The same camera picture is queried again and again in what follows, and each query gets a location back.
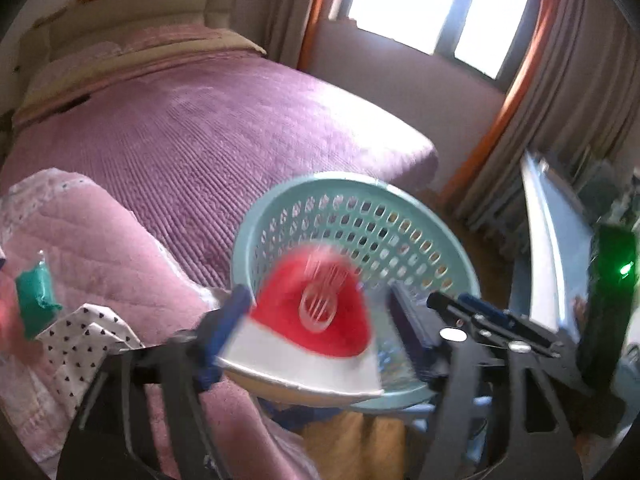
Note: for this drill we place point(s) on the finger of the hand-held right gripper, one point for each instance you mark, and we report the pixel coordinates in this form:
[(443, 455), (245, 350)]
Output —
[(480, 306)]

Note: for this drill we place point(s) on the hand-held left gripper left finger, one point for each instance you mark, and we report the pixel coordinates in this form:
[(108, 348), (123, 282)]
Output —
[(227, 325)]

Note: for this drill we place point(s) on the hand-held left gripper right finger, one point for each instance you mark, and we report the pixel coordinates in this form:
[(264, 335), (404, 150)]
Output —
[(412, 330)]

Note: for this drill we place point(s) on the red and white hat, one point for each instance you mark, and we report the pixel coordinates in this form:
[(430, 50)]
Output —
[(280, 355)]

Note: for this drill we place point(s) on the clear plastic fork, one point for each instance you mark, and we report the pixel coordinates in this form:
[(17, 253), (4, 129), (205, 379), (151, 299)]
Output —
[(317, 305)]

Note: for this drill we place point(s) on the teal plastic basket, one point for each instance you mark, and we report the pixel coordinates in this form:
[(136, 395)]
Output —
[(350, 220)]

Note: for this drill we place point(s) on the white desk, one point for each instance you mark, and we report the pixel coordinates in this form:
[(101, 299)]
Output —
[(555, 240)]

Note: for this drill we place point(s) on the pink quilted blanket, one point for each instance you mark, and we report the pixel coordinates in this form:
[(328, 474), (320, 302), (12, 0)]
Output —
[(110, 260)]

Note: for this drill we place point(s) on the white heart-print cloth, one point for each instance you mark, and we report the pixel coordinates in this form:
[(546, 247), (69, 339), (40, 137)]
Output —
[(85, 340)]

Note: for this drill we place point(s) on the green cloth item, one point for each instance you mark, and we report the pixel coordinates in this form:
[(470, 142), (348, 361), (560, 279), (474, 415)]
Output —
[(35, 295)]

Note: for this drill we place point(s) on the bed with purple cover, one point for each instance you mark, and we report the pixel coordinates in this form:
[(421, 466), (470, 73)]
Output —
[(225, 125)]

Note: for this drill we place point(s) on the beige curtain orange edge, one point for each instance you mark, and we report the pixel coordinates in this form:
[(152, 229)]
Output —
[(575, 60), (285, 0)]

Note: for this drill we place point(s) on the beige pillows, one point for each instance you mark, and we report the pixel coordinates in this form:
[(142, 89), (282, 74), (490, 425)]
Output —
[(240, 42)]

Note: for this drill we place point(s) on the pink pillow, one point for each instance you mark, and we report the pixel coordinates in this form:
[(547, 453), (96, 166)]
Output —
[(170, 35), (75, 60)]

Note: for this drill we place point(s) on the window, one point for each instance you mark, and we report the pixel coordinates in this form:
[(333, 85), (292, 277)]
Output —
[(400, 0)]

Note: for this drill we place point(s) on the beige padded headboard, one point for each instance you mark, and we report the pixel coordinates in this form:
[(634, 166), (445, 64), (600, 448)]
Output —
[(150, 5)]

